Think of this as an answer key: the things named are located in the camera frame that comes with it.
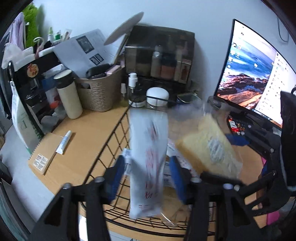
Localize bagged bread slices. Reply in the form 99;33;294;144
166;102;243;179

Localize white snack packet red text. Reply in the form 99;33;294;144
129;108;168;219

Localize RGB mechanical keyboard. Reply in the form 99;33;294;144
227;115;280;152

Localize glass jar with tea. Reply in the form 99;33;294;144
206;96;231;132

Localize pink desk mat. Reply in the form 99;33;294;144
261;157;280;225

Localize blue tin can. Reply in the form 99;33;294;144
176;92;202;108

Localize brown cardboard notebook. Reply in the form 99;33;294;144
28;133;63;175

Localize curved computer monitor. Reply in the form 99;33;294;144
214;19;295;128

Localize white ointment tube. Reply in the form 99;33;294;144
56;131;72;155

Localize white lid glass jar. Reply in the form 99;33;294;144
145;87;170;112

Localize dark acrylic cosmetics cabinet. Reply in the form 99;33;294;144
124;25;195;93

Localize dark pump bottle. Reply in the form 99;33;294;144
127;73;145;108

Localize brown woven basket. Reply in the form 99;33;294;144
74;69;122;113

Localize white thermos bottle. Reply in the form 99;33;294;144
54;69;83;119

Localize white round fan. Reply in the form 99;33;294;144
104;11;144;46

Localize printed paper sheet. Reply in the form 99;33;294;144
54;29;118;78

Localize black wire basket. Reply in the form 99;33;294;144
78;105;223;238

